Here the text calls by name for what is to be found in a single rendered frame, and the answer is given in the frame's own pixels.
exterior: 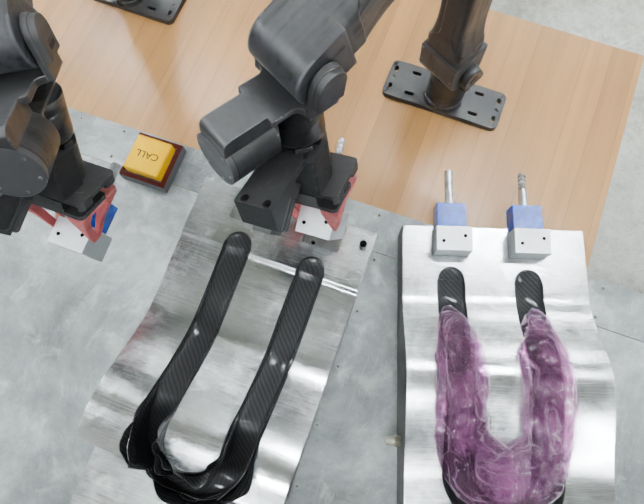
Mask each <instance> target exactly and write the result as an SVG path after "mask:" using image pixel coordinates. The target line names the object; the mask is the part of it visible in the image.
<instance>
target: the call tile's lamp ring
mask: <svg viewBox="0 0 644 504"><path fill-rule="evenodd" d="M139 134H140V135H143V136H146V137H150V138H153V139H156V140H159V141H162V142H165V143H168V144H171V145H172V146H173V147H174V148H177V150H176V152H175V154H174V156H173V158H172V160H171V163H170V165H169V167H168V169H167V171H166V173H165V175H164V177H163V180H162V182H161V183H159V182H156V181H153V180H150V179H147V178H144V177H141V176H138V175H135V174H132V173H129V172H126V171H125V170H126V168H125V167H124V166H123V167H122V169H121V171H120V173H119V174H122V175H125V176H128V177H131V178H134V179H137V180H140V181H143V182H146V183H149V184H152V185H155V186H158V187H161V188H164V186H165V183H166V181H167V179H168V177H169V175H170V173H171V171H172V168H173V166H174V164H175V162H176V160H177V158H178V156H179V154H180V151H181V149H182V147H183V146H181V145H178V144H175V143H172V142H169V141H166V140H162V139H159V138H156V137H153V136H150V135H147V134H144V133H141V132H140V133H139Z"/></svg>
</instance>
